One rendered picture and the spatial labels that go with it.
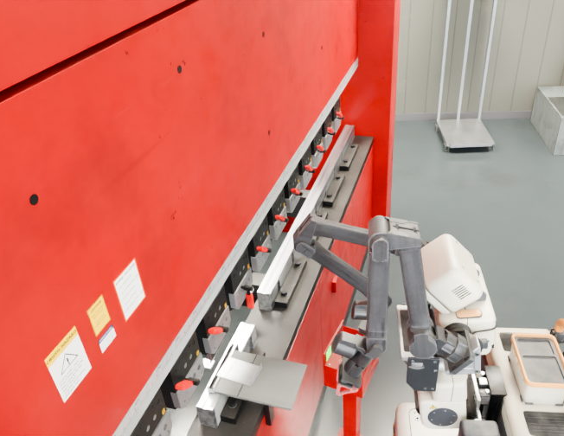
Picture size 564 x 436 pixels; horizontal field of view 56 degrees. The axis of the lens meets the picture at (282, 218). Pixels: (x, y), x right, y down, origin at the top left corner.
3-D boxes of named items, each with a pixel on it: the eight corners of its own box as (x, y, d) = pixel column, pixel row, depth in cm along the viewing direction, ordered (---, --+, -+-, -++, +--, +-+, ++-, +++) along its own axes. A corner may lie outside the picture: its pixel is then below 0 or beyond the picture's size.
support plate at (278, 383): (291, 411, 164) (291, 408, 163) (214, 393, 172) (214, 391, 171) (307, 366, 178) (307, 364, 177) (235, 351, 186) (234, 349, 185)
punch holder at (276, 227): (275, 242, 207) (272, 207, 197) (255, 240, 209) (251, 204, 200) (287, 221, 218) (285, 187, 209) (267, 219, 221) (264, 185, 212)
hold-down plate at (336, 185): (332, 207, 281) (332, 201, 279) (323, 205, 282) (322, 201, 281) (344, 179, 304) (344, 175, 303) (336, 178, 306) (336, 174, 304)
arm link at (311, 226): (302, 217, 177) (300, 206, 187) (291, 253, 183) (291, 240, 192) (426, 246, 182) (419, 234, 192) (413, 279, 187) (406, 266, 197)
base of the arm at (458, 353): (475, 360, 148) (467, 329, 157) (453, 347, 146) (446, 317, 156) (453, 375, 152) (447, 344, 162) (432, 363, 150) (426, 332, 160)
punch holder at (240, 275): (237, 312, 175) (231, 274, 166) (214, 308, 178) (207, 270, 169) (253, 284, 187) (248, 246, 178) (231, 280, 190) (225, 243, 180)
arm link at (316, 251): (302, 238, 180) (300, 226, 190) (291, 250, 182) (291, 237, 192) (396, 303, 191) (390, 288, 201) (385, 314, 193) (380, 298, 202)
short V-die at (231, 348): (215, 394, 174) (214, 387, 172) (208, 392, 175) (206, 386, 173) (239, 349, 189) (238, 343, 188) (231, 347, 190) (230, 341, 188)
